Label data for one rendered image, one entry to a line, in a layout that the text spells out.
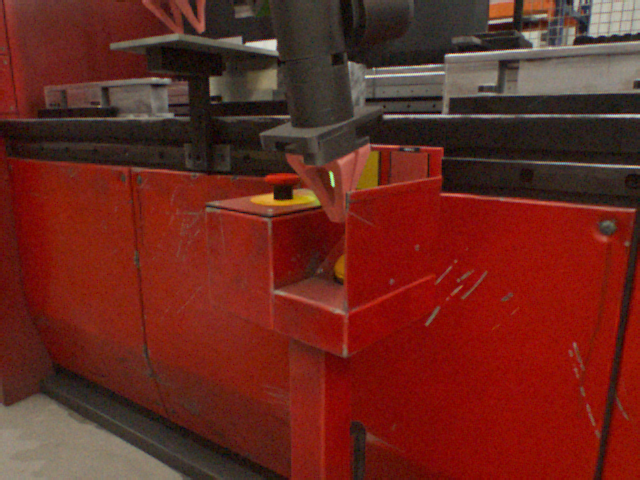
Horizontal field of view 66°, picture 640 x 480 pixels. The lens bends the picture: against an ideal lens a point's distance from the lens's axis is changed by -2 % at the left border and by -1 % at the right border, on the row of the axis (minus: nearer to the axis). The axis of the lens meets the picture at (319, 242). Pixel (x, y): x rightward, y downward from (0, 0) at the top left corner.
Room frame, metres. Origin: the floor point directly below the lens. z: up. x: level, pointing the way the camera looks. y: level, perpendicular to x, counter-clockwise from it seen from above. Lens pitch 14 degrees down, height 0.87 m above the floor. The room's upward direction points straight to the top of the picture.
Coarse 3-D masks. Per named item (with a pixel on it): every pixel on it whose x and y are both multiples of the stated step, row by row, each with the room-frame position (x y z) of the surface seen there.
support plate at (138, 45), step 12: (168, 36) 0.83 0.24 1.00; (180, 36) 0.82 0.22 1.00; (192, 36) 0.84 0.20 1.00; (120, 48) 0.91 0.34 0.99; (132, 48) 0.91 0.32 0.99; (144, 48) 0.91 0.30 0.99; (180, 48) 0.91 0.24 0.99; (192, 48) 0.91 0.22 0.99; (204, 48) 0.91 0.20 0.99; (216, 48) 0.91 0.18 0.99; (228, 48) 0.92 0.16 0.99; (240, 48) 0.93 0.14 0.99; (252, 48) 0.96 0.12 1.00; (228, 60) 1.09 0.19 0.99; (240, 60) 1.09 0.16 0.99
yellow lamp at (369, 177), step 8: (376, 152) 0.57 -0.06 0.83; (368, 160) 0.58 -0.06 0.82; (376, 160) 0.57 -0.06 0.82; (368, 168) 0.58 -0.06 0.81; (376, 168) 0.57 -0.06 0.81; (360, 176) 0.58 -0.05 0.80; (368, 176) 0.58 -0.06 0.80; (376, 176) 0.57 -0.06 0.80; (360, 184) 0.58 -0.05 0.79; (368, 184) 0.58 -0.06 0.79; (376, 184) 0.57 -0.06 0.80
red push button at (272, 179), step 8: (272, 176) 0.54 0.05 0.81; (280, 176) 0.54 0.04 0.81; (288, 176) 0.54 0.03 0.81; (296, 176) 0.55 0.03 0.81; (272, 184) 0.54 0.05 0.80; (280, 184) 0.53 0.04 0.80; (288, 184) 0.54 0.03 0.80; (296, 184) 0.54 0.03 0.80; (280, 192) 0.54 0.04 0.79; (288, 192) 0.54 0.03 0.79; (280, 200) 0.54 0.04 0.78
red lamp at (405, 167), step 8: (392, 152) 0.56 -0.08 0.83; (392, 160) 0.55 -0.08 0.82; (400, 160) 0.55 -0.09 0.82; (408, 160) 0.54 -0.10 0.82; (416, 160) 0.53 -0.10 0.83; (424, 160) 0.53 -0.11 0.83; (392, 168) 0.55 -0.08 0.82; (400, 168) 0.55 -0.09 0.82; (408, 168) 0.54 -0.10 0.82; (416, 168) 0.53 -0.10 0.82; (424, 168) 0.53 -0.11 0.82; (392, 176) 0.55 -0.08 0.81; (400, 176) 0.55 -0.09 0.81; (408, 176) 0.54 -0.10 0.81; (416, 176) 0.53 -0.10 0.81; (424, 176) 0.53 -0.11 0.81; (392, 184) 0.55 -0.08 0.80
